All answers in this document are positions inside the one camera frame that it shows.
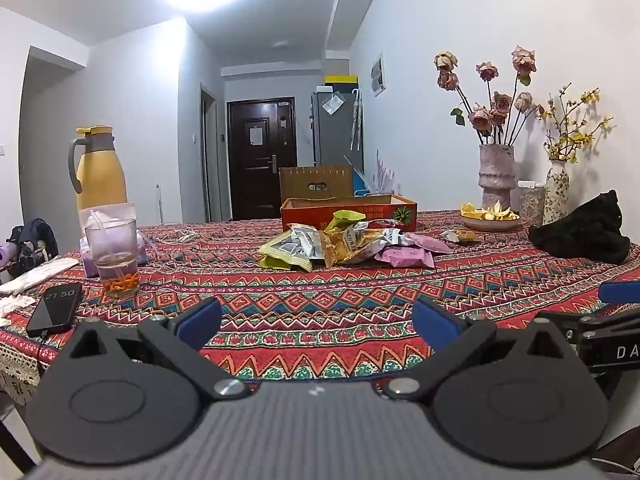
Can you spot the blue bag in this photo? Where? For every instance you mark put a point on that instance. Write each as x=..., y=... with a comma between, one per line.
x=364, y=180

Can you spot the bunch of dried pink roses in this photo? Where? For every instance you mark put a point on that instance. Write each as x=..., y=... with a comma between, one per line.
x=487, y=117

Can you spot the white cloth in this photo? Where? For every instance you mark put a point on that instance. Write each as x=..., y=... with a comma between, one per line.
x=35, y=275

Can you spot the pile of orange peels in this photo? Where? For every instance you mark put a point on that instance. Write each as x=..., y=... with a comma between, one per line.
x=487, y=212

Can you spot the yellow thermos jug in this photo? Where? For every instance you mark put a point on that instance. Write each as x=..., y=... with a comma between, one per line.
x=100, y=170

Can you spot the purple yoga mat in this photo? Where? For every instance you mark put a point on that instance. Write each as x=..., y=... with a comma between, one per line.
x=7, y=255

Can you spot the paper sheet on refrigerator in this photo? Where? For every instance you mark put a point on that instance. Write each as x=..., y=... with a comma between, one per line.
x=332, y=104

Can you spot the pink ceramic vase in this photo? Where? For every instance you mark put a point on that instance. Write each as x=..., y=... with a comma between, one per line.
x=496, y=180

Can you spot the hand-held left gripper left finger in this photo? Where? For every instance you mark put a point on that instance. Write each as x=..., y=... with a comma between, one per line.
x=200, y=322

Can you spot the dark brown entrance door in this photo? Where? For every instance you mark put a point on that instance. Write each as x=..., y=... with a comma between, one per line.
x=262, y=175

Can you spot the dark backpack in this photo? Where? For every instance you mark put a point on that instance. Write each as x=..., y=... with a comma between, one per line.
x=35, y=242

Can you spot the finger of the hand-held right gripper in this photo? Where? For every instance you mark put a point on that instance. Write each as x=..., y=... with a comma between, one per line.
x=565, y=322
x=620, y=292

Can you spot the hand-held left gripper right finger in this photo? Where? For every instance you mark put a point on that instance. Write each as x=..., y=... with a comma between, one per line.
x=435, y=322

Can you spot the yellow-green snack bag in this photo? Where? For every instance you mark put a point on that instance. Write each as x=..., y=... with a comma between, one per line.
x=277, y=255

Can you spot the grey refrigerator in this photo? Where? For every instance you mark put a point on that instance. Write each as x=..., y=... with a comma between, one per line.
x=332, y=135

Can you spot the black cloth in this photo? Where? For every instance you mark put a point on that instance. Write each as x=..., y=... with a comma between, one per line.
x=582, y=235

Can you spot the purple decorative plant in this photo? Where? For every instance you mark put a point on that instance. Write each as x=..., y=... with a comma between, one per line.
x=385, y=175

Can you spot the purple tissue pack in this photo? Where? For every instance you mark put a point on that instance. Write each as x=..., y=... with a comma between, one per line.
x=87, y=260

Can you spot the grey interior door frame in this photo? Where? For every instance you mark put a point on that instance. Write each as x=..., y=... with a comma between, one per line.
x=210, y=155

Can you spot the wall picture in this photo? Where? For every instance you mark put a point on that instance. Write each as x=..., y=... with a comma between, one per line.
x=378, y=75

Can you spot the yellow flower branches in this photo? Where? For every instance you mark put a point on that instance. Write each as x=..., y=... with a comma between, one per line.
x=572, y=130

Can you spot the red cardboard box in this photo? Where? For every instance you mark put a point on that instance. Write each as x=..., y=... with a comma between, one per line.
x=350, y=212

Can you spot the grey-white snack packet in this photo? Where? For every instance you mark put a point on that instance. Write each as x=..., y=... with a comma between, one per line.
x=306, y=242

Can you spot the white floral vase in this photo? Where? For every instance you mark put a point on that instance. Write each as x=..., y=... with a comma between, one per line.
x=556, y=195

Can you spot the bowl of yellow peels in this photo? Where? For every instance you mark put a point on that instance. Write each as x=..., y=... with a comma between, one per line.
x=487, y=225

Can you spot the yellow and black box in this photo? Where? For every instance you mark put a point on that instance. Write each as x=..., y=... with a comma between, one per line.
x=341, y=82

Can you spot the white hanging umbrella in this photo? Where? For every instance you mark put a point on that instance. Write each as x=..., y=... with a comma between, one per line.
x=355, y=120

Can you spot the pink snack packet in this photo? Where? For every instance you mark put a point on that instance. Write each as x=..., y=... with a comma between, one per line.
x=405, y=258
x=432, y=243

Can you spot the red patterned tablecloth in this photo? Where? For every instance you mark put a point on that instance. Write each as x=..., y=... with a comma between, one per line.
x=320, y=300

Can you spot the black smartphone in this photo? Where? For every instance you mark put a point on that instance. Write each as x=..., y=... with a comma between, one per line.
x=55, y=307

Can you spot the orange snack packet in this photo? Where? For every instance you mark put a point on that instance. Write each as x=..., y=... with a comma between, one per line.
x=337, y=250

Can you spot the glass jar with lid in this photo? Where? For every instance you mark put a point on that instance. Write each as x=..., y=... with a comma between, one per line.
x=531, y=205

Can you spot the white-orange snack packet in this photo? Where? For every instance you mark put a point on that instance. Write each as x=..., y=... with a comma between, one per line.
x=377, y=241

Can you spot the white mop stick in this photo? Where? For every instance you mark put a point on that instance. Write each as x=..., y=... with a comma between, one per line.
x=159, y=202

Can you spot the white paper on door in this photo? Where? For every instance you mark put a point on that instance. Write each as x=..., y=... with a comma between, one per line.
x=256, y=136

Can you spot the small brown snack packet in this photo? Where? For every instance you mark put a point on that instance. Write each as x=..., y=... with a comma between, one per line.
x=462, y=236

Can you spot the glass cup with goji berries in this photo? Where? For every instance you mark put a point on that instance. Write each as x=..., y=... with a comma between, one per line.
x=114, y=260

